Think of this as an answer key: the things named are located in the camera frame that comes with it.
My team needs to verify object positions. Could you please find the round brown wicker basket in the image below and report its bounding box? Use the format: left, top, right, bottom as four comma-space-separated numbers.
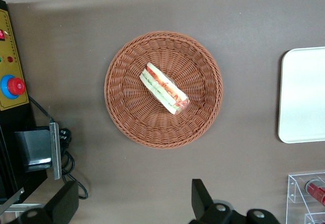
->
104, 30, 224, 150

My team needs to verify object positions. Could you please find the beige plastic serving tray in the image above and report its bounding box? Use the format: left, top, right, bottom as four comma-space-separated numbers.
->
277, 46, 325, 144

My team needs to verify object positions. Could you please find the red emergency stop button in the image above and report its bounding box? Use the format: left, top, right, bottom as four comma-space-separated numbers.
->
0, 74, 27, 100

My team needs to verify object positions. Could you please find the grey metal bracket plate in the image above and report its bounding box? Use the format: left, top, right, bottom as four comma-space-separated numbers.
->
49, 122, 63, 180

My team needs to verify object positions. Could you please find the dark metal block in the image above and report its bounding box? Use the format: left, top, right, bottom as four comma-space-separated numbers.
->
14, 130, 53, 173

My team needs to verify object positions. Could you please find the clear acrylic bottle rack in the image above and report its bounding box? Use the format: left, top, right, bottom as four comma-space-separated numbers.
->
285, 172, 325, 224

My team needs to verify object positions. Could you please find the black control box yellow panel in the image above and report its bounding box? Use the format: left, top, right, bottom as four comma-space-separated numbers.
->
0, 0, 49, 207

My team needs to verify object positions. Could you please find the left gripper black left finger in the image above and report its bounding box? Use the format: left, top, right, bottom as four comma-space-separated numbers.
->
15, 180, 79, 224

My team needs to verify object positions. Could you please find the black power cable with plug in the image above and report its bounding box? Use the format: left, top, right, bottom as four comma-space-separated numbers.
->
27, 95, 89, 201

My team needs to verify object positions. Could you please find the triangle sandwich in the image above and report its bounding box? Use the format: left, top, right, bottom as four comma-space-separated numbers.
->
139, 62, 190, 116

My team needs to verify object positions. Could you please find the red cola bottle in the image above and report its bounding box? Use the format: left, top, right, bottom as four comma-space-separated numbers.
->
304, 179, 325, 207

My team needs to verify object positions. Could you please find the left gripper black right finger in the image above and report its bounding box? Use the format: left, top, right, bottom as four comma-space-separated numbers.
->
189, 178, 246, 224

